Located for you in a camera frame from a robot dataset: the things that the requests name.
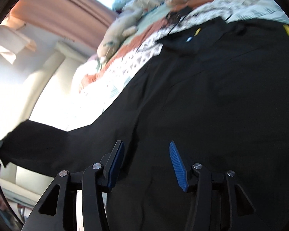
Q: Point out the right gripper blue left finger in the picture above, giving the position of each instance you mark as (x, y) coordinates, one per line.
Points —
(112, 163)

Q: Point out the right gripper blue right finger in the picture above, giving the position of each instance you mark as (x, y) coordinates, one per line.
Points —
(181, 166)

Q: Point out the black large garment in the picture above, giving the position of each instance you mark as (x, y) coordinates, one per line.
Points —
(219, 91)

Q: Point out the patterned white bed duvet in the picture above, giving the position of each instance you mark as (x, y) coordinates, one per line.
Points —
(95, 85)

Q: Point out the beige plush toy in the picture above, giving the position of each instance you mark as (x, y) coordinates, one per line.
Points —
(123, 27)

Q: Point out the hanging white garment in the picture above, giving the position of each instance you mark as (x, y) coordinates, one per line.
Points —
(12, 41)

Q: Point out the pink curtain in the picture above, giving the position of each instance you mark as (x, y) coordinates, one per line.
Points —
(81, 21)

